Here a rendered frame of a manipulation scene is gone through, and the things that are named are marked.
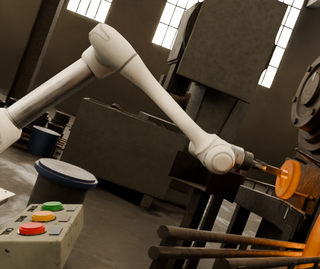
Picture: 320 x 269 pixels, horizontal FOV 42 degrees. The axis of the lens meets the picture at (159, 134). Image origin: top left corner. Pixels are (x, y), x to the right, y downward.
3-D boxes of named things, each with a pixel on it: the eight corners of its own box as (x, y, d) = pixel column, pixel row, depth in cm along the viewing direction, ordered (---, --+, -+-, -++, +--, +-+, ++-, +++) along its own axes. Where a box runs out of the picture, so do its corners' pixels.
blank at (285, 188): (289, 161, 174) (282, 159, 174) (305, 162, 159) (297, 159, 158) (278, 197, 173) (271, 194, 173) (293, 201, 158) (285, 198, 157)
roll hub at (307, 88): (294, 129, 158) (321, 60, 157) (326, 134, 131) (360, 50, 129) (280, 124, 158) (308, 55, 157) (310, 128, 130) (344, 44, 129)
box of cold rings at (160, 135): (152, 192, 467) (177, 126, 464) (160, 212, 385) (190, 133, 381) (64, 160, 454) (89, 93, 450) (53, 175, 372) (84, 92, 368)
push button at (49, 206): (64, 210, 84) (64, 201, 84) (60, 215, 80) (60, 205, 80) (44, 210, 84) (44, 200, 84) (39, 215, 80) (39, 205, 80)
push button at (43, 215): (56, 220, 76) (56, 210, 76) (52, 226, 72) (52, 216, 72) (34, 220, 76) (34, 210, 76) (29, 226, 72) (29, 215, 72)
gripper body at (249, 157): (235, 166, 169) (256, 173, 169) (240, 169, 160) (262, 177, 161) (241, 149, 168) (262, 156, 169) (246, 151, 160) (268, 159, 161)
